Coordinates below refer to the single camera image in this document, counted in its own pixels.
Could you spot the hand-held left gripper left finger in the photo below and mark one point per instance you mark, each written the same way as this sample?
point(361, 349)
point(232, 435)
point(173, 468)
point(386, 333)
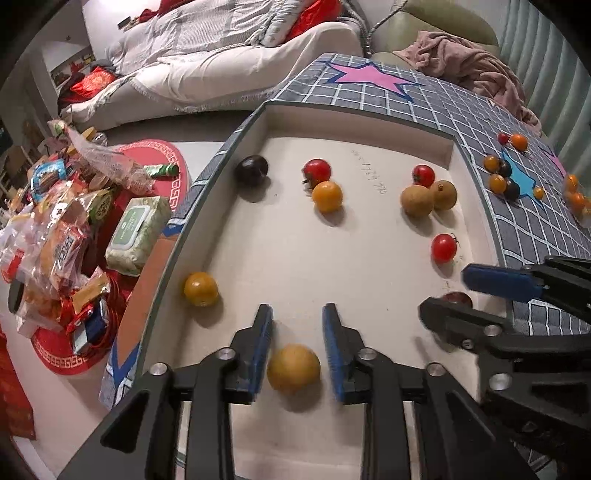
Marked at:
point(261, 355)

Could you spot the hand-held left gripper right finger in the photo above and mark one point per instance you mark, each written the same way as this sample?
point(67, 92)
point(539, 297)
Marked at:
point(333, 355)

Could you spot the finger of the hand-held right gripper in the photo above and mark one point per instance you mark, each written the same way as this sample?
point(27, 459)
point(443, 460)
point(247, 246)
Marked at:
point(457, 323)
point(498, 280)

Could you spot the dark purple cherry tomato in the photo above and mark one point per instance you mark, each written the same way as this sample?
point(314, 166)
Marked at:
point(512, 189)
point(457, 298)
point(505, 168)
point(251, 170)

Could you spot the tan longan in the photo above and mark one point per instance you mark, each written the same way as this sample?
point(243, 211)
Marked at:
point(445, 194)
point(293, 369)
point(415, 201)

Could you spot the red cherry tomato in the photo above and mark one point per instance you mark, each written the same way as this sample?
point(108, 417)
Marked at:
point(423, 175)
point(444, 248)
point(503, 138)
point(317, 169)

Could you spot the white shallow cardboard box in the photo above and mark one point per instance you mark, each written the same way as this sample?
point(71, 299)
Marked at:
point(369, 258)

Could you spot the grey checkered star blanket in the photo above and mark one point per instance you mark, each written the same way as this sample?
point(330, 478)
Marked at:
point(521, 230)

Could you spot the small orange cherry tomato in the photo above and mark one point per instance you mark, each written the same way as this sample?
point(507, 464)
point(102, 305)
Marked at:
point(539, 193)

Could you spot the clear plastic bowl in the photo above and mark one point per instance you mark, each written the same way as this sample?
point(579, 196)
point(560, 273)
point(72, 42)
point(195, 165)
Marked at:
point(582, 219)

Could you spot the green wet wipes pack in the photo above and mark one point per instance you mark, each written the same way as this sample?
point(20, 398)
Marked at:
point(136, 235)

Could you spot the pink blanket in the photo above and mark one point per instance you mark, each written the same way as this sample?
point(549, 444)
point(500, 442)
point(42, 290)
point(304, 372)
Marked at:
point(480, 74)

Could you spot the green bottle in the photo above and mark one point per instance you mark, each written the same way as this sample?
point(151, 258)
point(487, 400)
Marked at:
point(159, 170)

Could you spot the red round rug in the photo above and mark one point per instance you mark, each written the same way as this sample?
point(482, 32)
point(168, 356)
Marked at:
point(152, 154)

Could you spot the pale green curtain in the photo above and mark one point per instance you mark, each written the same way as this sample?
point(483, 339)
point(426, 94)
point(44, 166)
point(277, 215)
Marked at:
point(545, 55)

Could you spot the pile of snack packets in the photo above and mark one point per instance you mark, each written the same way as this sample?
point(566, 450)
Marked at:
point(51, 249)

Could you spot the red patterned cloth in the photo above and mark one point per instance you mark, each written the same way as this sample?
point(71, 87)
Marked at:
point(16, 392)

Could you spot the clear plastic bag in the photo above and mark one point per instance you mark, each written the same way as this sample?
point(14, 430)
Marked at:
point(106, 161)

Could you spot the olive green armchair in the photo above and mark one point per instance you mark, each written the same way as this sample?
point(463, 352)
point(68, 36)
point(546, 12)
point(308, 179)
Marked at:
point(438, 16)

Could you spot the white sofa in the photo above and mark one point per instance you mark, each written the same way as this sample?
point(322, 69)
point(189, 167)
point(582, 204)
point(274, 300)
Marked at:
point(221, 74)

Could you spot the red patterned cushion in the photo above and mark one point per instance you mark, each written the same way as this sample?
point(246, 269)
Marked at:
point(90, 85)

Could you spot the plain red pillow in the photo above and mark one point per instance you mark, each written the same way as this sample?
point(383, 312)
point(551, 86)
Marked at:
point(314, 16)

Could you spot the grey striped quilt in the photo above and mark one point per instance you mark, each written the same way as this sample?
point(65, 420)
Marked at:
point(198, 32)

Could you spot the cluttered shelf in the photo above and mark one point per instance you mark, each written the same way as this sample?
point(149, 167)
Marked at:
point(71, 69)

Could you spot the small red cloth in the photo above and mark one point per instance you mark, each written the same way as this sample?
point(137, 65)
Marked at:
point(148, 15)

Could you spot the red gold-print pillow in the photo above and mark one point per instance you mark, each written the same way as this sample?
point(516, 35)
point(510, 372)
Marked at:
point(170, 3)

